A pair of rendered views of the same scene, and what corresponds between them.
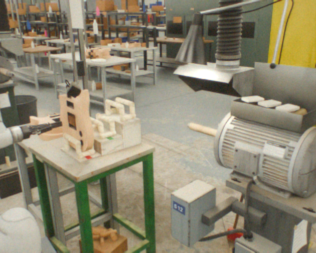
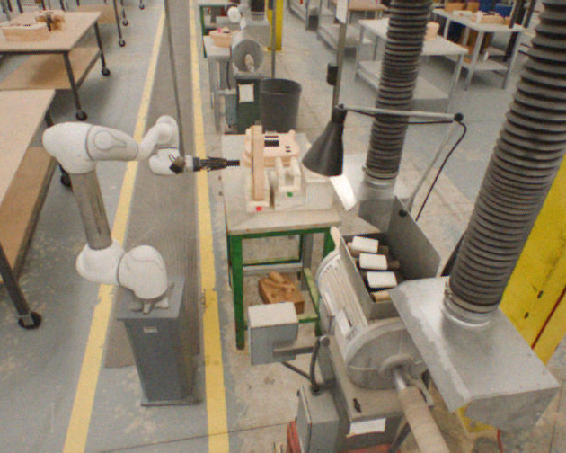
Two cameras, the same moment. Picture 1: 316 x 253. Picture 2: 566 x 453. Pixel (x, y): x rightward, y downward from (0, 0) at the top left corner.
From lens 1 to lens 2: 0.85 m
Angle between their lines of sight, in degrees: 32
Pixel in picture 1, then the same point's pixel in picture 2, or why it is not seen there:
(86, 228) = (235, 280)
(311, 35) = not seen: outside the picture
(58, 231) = not seen: hidden behind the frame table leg
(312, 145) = (375, 342)
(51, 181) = not seen: hidden behind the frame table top
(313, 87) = (427, 268)
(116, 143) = (296, 202)
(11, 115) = (252, 111)
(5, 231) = (128, 265)
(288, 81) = (412, 242)
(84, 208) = (234, 261)
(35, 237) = (154, 279)
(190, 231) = (253, 352)
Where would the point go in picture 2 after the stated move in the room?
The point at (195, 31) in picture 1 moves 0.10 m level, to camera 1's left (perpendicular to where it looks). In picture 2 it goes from (329, 130) to (300, 122)
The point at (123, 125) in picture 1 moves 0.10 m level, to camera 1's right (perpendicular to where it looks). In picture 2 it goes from (308, 183) to (325, 190)
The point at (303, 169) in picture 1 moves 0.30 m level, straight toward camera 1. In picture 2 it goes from (354, 362) to (252, 418)
